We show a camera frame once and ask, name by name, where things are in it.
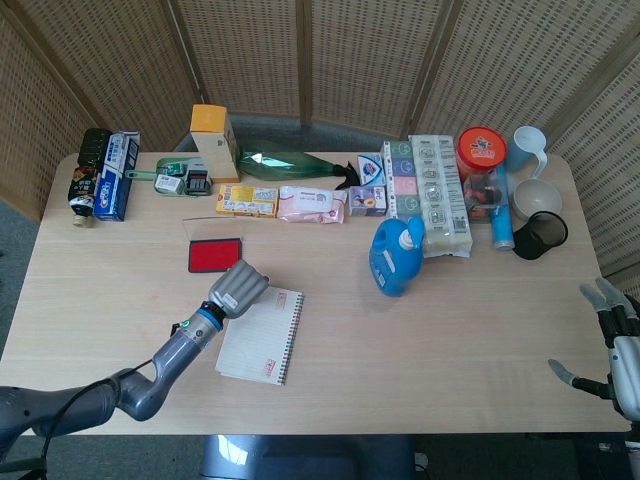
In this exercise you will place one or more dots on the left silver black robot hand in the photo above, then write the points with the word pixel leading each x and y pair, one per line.
pixel 239 290

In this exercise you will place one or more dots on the white spiral lined notebook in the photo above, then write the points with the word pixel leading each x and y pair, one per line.
pixel 260 345

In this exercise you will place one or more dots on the blue white soap box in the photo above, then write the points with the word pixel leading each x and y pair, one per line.
pixel 371 169

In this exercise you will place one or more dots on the yellow flat box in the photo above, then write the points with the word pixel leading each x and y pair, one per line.
pixel 247 201

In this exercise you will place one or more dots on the small purple box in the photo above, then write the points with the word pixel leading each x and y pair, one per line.
pixel 367 201

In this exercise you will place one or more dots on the blue cylindrical tube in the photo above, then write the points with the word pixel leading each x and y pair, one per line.
pixel 501 222

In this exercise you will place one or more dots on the grey black date stamper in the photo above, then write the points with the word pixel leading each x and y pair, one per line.
pixel 197 180

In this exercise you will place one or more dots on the beige bowl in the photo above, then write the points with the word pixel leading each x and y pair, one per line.
pixel 537 197

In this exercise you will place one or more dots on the red ink pad clear lid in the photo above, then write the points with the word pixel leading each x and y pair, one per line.
pixel 214 255

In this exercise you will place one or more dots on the wooden woven folding screen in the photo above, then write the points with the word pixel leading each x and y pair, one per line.
pixel 360 55

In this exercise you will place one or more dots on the long clear white pack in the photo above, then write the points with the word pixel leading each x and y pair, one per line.
pixel 442 200

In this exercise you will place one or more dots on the black mesh pen cup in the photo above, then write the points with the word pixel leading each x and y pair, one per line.
pixel 542 235

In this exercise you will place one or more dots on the blue detergent pump bottle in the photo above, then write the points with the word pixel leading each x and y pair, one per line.
pixel 395 262

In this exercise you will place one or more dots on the clear plastic snack box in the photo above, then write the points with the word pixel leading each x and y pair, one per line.
pixel 480 197

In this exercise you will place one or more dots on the dark drink bottle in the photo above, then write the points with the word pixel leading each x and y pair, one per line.
pixel 84 185

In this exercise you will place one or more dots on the small green white box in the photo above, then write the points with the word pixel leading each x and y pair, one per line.
pixel 169 184

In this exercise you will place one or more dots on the tall orange cream carton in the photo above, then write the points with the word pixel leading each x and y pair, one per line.
pixel 215 145

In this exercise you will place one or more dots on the orange lid snack jar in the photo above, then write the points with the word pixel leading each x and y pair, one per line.
pixel 481 147

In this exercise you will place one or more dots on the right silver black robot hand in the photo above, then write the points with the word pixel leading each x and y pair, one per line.
pixel 625 365

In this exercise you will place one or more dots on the dark robot base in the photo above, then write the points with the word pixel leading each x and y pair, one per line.
pixel 310 457

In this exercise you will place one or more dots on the green plastic spray bottle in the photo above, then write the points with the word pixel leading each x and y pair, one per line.
pixel 280 162

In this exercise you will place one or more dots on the blue white toothpaste box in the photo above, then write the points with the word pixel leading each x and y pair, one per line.
pixel 114 185

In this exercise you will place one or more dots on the pink wet wipes pack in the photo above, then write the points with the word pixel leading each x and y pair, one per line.
pixel 310 204

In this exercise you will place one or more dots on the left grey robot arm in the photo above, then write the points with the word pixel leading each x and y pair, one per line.
pixel 170 365

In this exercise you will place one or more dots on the multicolour tissue pack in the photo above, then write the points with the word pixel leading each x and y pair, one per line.
pixel 401 180

